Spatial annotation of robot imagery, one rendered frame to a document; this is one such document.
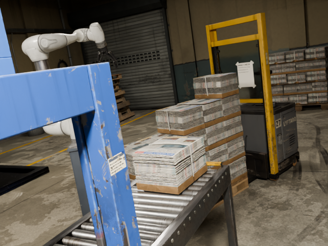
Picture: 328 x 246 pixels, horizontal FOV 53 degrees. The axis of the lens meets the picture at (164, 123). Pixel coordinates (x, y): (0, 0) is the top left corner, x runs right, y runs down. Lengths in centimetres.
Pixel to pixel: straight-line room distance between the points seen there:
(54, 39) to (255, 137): 261
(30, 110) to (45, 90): 5
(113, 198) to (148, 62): 983
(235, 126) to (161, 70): 698
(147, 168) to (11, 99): 139
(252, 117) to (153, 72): 677
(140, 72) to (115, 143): 997
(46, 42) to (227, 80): 184
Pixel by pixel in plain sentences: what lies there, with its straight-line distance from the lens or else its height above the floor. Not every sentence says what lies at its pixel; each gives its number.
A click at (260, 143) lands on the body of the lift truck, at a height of 39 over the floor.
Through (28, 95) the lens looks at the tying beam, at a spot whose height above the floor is 151.
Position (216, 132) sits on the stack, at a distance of 333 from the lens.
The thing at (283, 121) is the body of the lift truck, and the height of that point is 62.
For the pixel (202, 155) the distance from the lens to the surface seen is 206.
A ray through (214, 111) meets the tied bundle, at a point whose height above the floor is 96.
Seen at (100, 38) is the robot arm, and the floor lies 178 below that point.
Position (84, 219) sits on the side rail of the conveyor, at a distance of 179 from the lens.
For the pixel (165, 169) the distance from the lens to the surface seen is 182.
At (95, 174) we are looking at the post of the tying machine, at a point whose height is 130.
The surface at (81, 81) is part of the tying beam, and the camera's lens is 70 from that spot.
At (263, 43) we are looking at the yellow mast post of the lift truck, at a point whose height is 154.
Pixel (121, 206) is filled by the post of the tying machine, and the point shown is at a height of 122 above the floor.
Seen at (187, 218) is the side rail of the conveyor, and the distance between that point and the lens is 162.
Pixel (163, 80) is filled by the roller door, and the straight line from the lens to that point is 1034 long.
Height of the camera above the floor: 154
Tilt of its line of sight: 11 degrees down
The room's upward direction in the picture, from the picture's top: 9 degrees counter-clockwise
